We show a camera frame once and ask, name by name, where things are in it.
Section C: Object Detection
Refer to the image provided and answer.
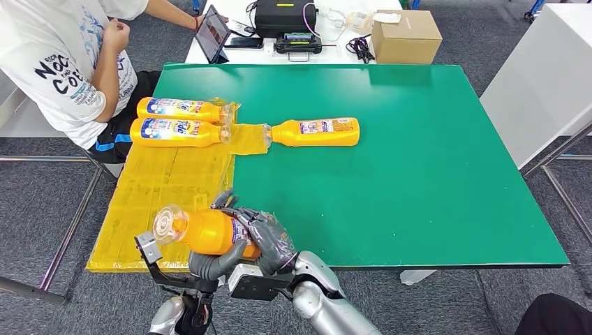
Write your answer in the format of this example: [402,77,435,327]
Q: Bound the white charger cable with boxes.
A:
[318,8,348,42]

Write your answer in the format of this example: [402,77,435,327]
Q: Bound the pink cable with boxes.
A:
[301,1,320,40]

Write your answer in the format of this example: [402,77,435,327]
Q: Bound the black tablet on stand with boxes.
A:
[193,4,231,64]

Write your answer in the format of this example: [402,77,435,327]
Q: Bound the person's right hand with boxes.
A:
[101,18,132,55]

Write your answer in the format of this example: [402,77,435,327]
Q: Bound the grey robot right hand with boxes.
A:
[221,207,299,277]

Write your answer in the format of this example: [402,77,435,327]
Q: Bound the black carrying case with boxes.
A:
[253,0,318,38]

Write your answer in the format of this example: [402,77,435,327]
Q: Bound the black handheld controller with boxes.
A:
[273,31,323,62]

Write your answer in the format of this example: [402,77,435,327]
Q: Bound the brown cardboard box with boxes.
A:
[369,9,443,65]

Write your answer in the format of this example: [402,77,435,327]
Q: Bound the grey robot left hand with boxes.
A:
[188,189,249,282]

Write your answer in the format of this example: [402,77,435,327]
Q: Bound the clear plastic bag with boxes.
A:
[345,10,376,34]

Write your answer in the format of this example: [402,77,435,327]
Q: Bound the orange detergent bottle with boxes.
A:
[130,117,232,149]
[263,117,360,148]
[136,96,234,126]
[152,204,262,260]

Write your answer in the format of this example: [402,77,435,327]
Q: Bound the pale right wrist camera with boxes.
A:
[227,263,297,302]

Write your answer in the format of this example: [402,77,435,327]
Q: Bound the white table foot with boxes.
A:
[399,269,438,286]

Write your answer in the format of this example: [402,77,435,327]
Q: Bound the yellow taped cardboard sheet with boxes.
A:
[85,97,269,274]

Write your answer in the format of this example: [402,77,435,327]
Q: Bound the person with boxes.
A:
[0,0,230,165]

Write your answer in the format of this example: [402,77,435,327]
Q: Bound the black smartphone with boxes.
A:
[224,35,264,50]

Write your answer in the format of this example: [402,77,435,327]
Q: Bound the black rounded object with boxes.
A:
[514,292,592,335]

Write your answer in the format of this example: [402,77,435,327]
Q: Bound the black cable bundle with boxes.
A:
[345,33,376,64]

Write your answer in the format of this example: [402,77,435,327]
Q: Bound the blue wheeled frame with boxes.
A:
[523,0,547,22]

